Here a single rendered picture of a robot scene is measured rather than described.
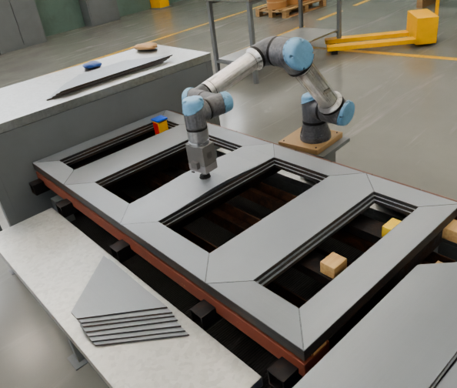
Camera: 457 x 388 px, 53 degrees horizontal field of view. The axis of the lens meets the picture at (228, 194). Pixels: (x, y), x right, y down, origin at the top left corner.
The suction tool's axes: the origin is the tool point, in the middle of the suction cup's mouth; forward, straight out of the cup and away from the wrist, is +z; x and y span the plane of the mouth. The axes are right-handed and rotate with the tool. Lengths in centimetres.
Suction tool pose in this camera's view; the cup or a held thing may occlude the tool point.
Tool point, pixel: (205, 179)
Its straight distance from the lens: 171.9
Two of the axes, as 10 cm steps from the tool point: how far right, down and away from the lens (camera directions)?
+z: 1.2, 8.5, 5.1
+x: 6.3, -4.6, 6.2
